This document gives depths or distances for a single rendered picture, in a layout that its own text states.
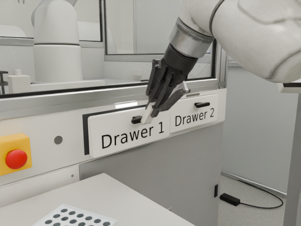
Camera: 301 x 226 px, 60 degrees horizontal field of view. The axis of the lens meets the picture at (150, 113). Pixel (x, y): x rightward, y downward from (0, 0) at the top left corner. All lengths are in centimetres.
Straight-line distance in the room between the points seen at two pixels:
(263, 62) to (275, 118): 183
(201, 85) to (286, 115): 125
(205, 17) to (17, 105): 43
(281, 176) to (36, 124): 200
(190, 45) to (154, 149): 45
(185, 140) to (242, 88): 138
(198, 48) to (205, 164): 69
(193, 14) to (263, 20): 16
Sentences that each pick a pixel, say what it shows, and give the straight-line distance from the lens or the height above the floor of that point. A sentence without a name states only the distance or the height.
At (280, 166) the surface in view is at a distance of 232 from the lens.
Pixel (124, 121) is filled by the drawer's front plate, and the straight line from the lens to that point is 73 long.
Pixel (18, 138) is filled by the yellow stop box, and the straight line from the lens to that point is 61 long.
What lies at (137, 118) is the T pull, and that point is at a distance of 72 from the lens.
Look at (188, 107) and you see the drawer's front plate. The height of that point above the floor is 90.
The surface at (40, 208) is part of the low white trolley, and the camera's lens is 64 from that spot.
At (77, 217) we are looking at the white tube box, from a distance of 53.
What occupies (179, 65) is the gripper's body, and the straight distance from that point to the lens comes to 59.
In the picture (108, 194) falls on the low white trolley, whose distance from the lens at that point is 65.
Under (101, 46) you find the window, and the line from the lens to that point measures 74.
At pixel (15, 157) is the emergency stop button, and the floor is 88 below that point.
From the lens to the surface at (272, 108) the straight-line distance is 224.
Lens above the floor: 108
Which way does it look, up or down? 12 degrees down
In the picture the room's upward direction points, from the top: straight up
